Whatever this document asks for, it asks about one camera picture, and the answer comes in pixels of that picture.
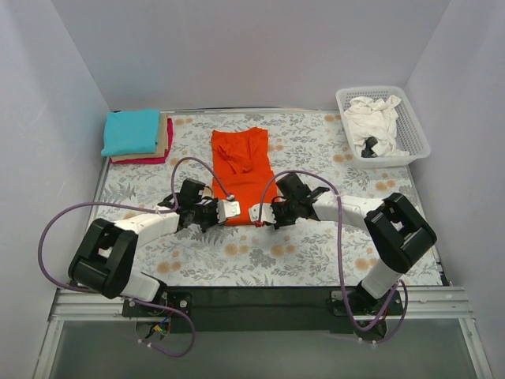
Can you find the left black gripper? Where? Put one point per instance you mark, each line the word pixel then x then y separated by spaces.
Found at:
pixel 213 212

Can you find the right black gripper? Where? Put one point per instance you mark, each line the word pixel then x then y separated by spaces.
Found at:
pixel 277 212

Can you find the orange t shirt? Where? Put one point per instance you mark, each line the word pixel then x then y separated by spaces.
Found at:
pixel 241 162

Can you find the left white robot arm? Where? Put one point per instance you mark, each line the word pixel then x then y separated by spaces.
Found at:
pixel 104 259

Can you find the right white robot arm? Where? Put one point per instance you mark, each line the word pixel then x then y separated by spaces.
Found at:
pixel 398 231

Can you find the folded magenta t shirt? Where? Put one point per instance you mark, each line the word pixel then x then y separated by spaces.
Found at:
pixel 149 159

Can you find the white t shirt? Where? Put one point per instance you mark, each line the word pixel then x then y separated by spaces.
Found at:
pixel 373 126

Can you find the folded cyan t shirt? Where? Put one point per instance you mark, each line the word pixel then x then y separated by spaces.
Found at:
pixel 130 132

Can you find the white plastic basket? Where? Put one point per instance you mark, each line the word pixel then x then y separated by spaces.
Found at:
pixel 410 136

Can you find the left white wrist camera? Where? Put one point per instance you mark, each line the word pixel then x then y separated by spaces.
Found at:
pixel 227 210

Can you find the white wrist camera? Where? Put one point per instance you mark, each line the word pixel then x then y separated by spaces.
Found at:
pixel 227 210
pixel 262 214

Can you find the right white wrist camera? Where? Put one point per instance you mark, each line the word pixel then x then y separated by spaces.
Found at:
pixel 262 214

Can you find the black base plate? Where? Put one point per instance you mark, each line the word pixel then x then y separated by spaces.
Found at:
pixel 260 309

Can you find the aluminium frame rail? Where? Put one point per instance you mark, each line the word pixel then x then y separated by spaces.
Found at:
pixel 425 302

